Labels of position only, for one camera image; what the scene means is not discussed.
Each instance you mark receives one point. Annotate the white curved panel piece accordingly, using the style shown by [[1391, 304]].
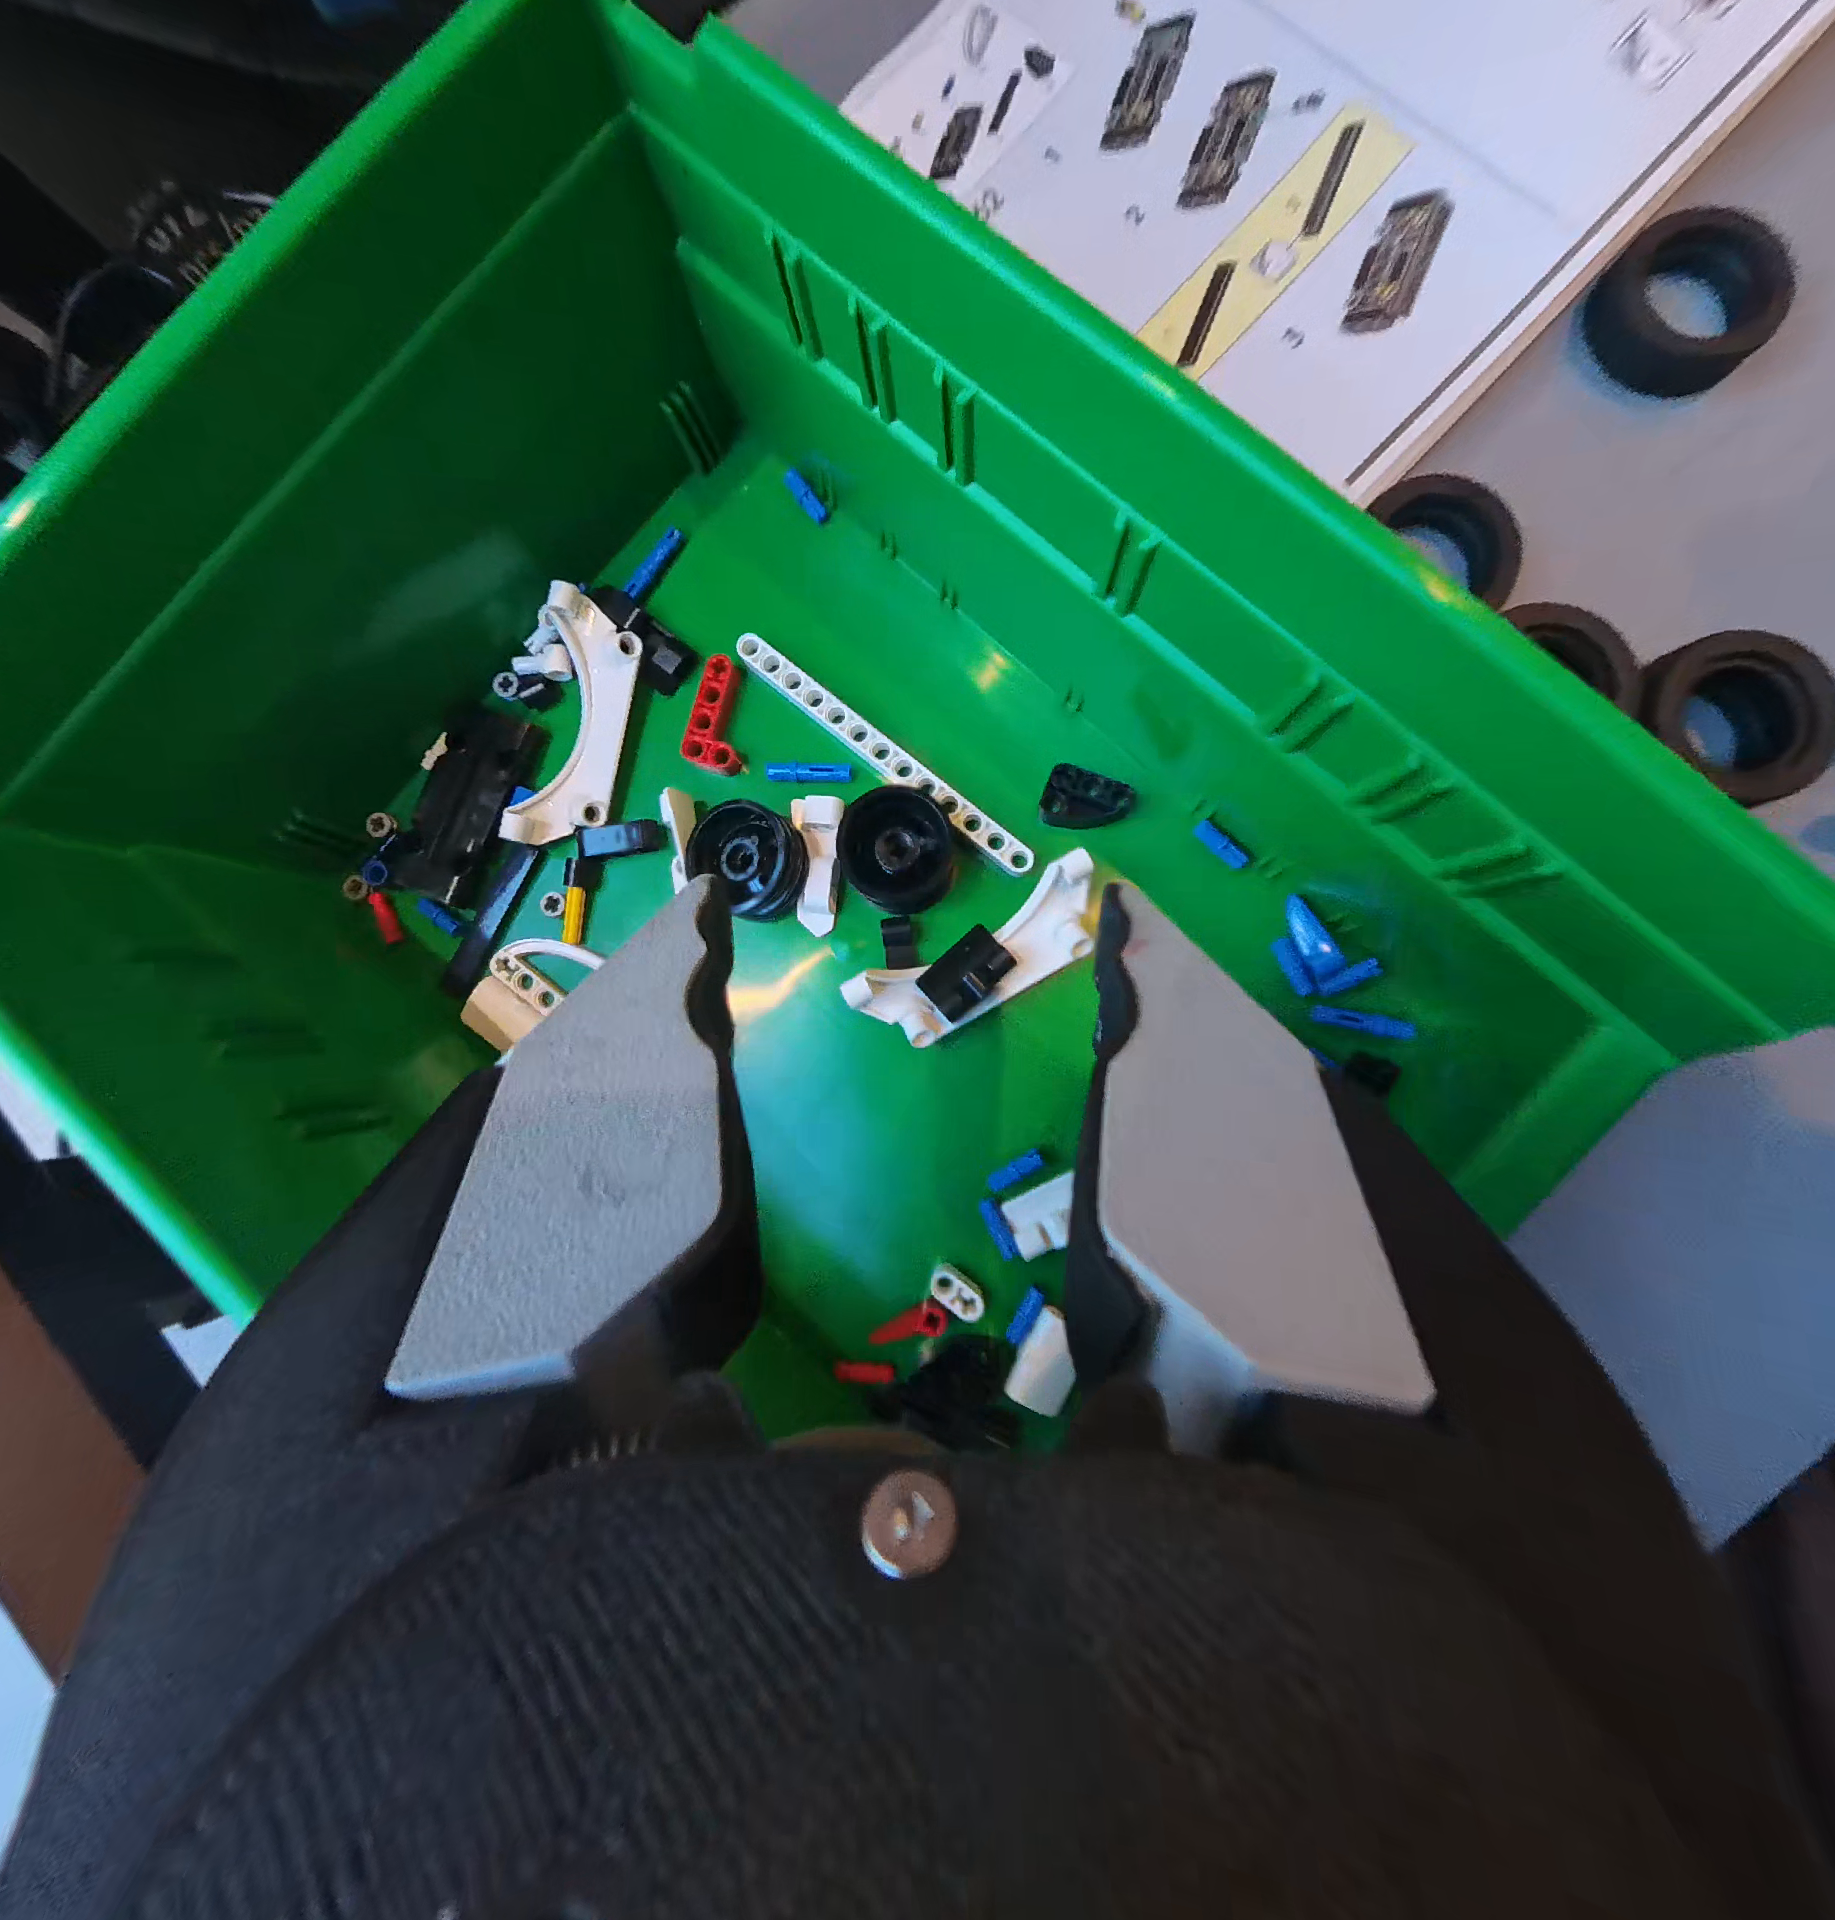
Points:
[[819, 871]]

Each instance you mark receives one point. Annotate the open instruction booklet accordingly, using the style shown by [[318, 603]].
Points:
[[1457, 120]]

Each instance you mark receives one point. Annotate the white wing panel piece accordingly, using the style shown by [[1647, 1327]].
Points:
[[679, 841]]

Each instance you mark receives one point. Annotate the small dark connector block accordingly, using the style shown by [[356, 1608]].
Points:
[[617, 841]]

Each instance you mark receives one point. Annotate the tan cylinder connector piece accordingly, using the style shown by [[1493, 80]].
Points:
[[503, 1022]]

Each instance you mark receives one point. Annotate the black double connector piece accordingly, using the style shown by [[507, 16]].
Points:
[[965, 968]]

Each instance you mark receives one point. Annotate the red angled beam piece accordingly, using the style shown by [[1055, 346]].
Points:
[[711, 721]]

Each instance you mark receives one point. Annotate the white curved fender piece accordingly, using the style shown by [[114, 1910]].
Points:
[[1051, 914], [609, 721]]

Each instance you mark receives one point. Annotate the scattered small brick pieces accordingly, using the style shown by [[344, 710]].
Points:
[[1315, 938]]

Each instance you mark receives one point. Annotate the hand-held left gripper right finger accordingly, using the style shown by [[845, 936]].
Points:
[[1247, 1201]]

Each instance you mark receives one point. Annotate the black wheel rim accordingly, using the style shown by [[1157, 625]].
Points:
[[743, 863], [893, 849]]

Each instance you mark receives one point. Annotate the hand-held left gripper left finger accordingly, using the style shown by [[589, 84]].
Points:
[[587, 1184]]

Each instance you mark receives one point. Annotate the small black clip piece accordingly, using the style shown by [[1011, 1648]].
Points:
[[897, 943]]

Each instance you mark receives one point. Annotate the black rubber tyre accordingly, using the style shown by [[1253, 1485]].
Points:
[[1607, 644], [1637, 345], [1495, 541], [1817, 721]]

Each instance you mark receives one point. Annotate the black wedge piece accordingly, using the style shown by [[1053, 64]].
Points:
[[1085, 794]]

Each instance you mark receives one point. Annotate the green plastic bin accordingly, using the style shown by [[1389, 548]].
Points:
[[332, 375]]

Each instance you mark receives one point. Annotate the white holed frame piece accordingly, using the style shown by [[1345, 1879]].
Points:
[[557, 960]]

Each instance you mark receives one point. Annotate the yellow axle piece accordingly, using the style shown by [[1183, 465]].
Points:
[[571, 888]]

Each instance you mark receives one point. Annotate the small black connector piece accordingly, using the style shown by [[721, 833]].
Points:
[[647, 652]]

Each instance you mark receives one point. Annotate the blue axle pin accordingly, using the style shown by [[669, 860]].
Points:
[[651, 565]]

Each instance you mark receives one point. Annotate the black panel piece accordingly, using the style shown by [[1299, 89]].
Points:
[[465, 794], [495, 914]]

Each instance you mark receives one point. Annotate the long white holed beam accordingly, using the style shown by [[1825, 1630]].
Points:
[[887, 764]]

